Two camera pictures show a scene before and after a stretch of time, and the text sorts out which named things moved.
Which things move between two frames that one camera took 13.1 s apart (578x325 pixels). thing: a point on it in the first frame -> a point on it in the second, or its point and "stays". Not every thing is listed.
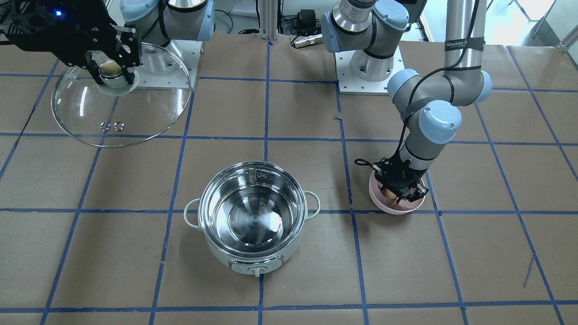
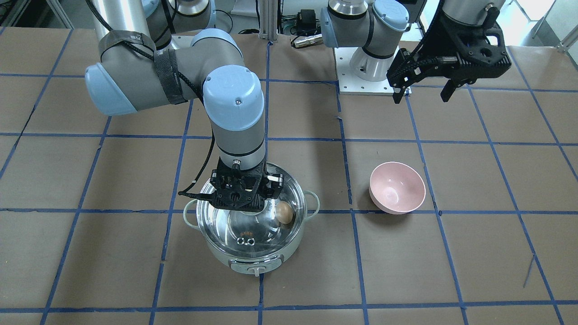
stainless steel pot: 253,214 stays
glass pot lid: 117,114 -> 234,234
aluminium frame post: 268,19 stays
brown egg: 389,194 -> 284,212
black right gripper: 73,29 -> 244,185
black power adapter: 307,18 stays
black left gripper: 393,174 -> 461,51
